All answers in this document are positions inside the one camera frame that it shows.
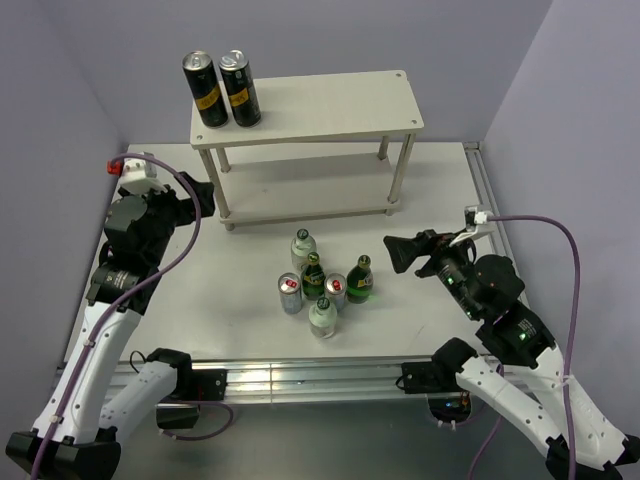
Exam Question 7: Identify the black can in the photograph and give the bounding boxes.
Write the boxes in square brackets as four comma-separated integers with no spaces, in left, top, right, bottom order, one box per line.
[218,49,261,128]
[182,51,228,128]

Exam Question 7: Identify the black can left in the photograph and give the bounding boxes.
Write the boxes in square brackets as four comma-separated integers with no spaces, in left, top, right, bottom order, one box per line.
[182,51,228,128]

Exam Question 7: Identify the green bottle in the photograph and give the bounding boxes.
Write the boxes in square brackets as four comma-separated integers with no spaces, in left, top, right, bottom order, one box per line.
[346,255,373,304]
[302,252,326,301]

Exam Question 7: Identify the black can right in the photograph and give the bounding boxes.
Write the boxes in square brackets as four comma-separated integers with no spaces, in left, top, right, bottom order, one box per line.
[218,49,261,128]

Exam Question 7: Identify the aluminium front rail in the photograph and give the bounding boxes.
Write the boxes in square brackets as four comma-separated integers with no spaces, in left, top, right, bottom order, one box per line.
[57,357,536,406]

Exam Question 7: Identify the clear bottle front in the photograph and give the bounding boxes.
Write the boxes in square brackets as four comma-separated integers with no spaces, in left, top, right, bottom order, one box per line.
[308,297,337,339]

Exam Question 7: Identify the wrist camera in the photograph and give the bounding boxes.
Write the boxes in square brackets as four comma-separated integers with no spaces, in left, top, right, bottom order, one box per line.
[449,205,493,247]
[107,157,168,196]

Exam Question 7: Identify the aluminium side rail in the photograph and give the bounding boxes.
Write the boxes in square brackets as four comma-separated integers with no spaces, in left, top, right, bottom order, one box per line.
[462,142,521,276]

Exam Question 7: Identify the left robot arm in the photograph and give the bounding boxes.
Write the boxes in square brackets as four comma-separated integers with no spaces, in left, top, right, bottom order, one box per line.
[5,173,215,479]

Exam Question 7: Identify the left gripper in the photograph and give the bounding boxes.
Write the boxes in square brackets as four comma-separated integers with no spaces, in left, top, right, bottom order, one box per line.
[131,171,214,264]

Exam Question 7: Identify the clear bottle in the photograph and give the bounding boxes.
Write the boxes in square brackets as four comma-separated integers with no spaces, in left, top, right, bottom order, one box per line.
[290,228,317,272]
[308,297,337,339]

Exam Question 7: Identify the white two-tier shelf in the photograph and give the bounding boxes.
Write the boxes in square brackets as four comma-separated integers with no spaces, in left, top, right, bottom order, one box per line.
[190,70,424,230]

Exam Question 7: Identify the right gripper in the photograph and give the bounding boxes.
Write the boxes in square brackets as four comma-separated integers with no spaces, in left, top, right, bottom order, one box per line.
[382,226,482,318]

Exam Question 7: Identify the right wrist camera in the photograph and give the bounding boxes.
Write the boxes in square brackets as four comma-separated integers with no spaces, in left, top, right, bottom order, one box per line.
[449,205,493,247]

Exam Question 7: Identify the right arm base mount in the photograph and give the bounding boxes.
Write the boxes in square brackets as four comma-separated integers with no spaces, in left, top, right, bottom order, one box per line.
[395,361,472,423]

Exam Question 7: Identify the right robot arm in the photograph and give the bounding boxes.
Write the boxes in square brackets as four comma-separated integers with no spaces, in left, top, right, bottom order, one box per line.
[383,230,639,479]

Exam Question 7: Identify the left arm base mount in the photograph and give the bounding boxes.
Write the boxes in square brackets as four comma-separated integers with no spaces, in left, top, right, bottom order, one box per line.
[156,369,227,431]

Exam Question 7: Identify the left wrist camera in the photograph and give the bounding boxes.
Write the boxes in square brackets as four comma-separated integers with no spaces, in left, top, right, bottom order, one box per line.
[107,157,168,196]

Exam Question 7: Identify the silver can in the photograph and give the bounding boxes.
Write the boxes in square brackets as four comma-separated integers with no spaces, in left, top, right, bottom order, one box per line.
[324,273,347,312]
[278,272,303,315]

